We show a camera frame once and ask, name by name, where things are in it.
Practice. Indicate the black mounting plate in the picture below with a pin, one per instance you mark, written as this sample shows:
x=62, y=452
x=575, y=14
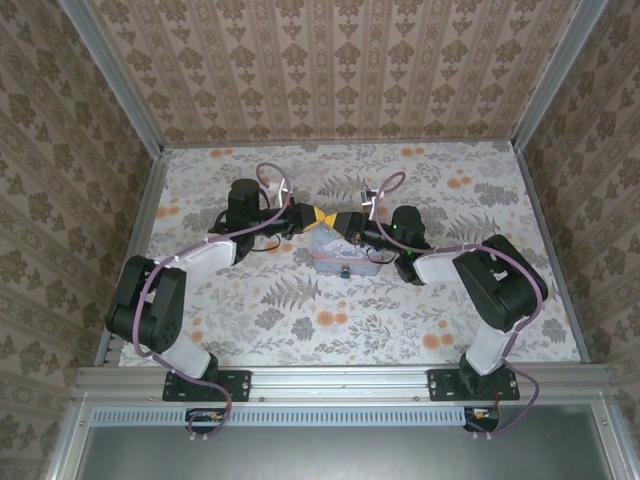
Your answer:
x=235, y=385
x=445, y=385

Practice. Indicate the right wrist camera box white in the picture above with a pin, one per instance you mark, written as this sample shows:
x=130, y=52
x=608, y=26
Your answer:
x=368, y=199

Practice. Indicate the aluminium frame post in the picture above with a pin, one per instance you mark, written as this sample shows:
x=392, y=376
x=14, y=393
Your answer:
x=115, y=75
x=555, y=75

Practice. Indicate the small blue padlock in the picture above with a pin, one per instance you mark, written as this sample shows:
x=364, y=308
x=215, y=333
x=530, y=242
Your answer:
x=345, y=272

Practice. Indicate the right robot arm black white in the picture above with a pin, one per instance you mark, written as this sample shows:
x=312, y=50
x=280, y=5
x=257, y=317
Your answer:
x=500, y=295

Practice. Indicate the grey sheet metal panel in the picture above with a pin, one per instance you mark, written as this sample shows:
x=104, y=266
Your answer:
x=325, y=455

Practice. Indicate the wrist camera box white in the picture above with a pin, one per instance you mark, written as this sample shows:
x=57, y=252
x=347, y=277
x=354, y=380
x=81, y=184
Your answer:
x=368, y=199
x=282, y=191

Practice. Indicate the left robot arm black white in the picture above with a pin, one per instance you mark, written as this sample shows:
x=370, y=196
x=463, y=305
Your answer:
x=150, y=310

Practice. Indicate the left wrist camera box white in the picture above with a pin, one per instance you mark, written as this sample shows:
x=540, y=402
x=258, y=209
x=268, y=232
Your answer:
x=282, y=191

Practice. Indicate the blue pink cartoon tin box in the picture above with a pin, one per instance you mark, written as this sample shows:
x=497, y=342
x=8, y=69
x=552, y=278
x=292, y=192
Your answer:
x=340, y=250

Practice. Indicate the aluminium frame rail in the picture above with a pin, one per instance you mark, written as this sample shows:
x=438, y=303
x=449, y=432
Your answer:
x=340, y=382

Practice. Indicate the aluminium table side rail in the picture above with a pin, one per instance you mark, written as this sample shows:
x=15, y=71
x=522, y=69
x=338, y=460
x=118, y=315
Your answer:
x=145, y=215
x=545, y=225

